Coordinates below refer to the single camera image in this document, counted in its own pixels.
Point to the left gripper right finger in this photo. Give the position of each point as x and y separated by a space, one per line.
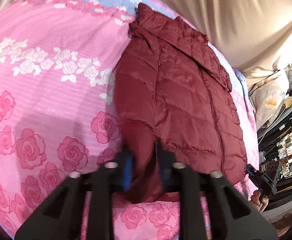
209 206

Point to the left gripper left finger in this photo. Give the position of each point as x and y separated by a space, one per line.
60 215

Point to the maroon puffer jacket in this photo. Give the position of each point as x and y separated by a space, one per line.
170 87

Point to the person's right hand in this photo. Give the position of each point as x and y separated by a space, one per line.
259 202

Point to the cluttered shelf of items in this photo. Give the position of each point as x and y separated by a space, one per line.
275 145

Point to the beige patterned cloth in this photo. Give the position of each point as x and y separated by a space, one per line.
266 94

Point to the beige curtain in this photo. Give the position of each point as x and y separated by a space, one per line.
88 36

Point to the pink blue floral bedsheet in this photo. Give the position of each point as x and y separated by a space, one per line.
53 123

